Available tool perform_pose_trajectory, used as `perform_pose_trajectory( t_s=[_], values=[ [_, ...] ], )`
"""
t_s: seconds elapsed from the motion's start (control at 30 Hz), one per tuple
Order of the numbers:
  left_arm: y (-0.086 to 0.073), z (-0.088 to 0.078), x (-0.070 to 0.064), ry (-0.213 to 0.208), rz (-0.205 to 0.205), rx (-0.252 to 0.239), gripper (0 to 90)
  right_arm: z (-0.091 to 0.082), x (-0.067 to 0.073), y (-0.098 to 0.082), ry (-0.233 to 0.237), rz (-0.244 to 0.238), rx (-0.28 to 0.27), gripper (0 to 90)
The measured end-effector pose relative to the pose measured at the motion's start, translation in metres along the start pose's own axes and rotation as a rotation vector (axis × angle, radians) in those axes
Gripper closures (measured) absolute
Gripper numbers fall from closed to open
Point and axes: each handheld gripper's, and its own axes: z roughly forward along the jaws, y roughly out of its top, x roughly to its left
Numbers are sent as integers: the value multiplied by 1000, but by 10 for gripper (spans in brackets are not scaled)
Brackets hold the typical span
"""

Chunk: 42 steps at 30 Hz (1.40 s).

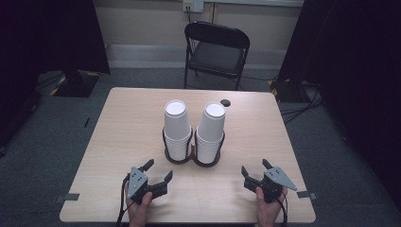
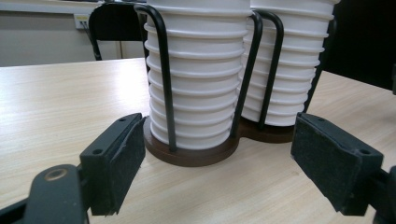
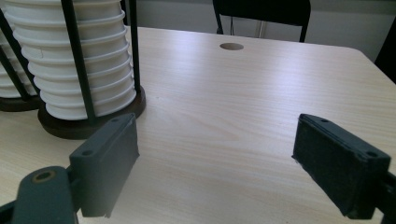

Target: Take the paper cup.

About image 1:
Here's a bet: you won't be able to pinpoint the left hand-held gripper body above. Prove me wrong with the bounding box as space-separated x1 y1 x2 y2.
126 166 169 205

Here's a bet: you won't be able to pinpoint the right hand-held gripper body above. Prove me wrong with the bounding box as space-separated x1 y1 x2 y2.
250 166 298 204

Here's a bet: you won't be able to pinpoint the black wire cup holder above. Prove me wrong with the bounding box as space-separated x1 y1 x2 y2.
162 126 194 166
191 127 226 168

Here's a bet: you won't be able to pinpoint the stack of white paper cups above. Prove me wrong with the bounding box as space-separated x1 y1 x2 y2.
194 101 227 165
163 99 193 162

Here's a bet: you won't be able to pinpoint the person's left hand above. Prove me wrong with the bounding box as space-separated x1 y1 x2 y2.
124 183 153 227

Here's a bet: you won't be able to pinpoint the person's right hand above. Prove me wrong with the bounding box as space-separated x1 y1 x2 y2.
255 185 288 227

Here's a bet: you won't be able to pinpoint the grey tape strip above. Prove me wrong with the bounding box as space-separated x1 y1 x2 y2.
54 192 80 203
296 190 319 201

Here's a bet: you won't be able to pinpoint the black stand base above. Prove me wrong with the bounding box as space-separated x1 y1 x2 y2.
49 70 100 98
270 78 305 104

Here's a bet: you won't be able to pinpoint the black folding chair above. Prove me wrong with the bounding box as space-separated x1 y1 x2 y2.
183 21 252 92

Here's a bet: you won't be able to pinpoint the dark curtain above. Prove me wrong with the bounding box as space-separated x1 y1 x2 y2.
277 0 401 211
0 0 111 149

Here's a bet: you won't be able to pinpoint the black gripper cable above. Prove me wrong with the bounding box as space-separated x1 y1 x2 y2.
115 173 135 227
275 190 289 227

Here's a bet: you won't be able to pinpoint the black floor cables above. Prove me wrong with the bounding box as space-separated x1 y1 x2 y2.
279 79 324 125
32 71 65 93

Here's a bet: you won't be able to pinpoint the white wall socket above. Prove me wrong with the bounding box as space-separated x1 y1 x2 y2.
182 0 205 14

